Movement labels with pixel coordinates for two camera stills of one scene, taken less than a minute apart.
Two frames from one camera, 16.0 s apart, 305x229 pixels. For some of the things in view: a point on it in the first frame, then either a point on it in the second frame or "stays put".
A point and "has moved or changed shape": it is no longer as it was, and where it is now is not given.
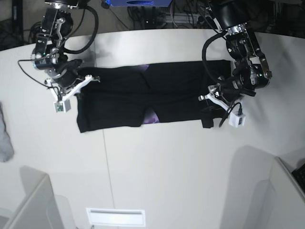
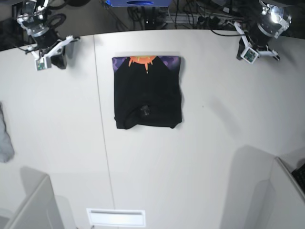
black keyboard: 299,173 stays put
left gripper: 63,82 -> 46,43
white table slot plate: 116,216 stays put
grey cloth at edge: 6,149 stays put
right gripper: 249,75 -> 272,22
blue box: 139,3 stays put
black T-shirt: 126,96 has moved or changed shape
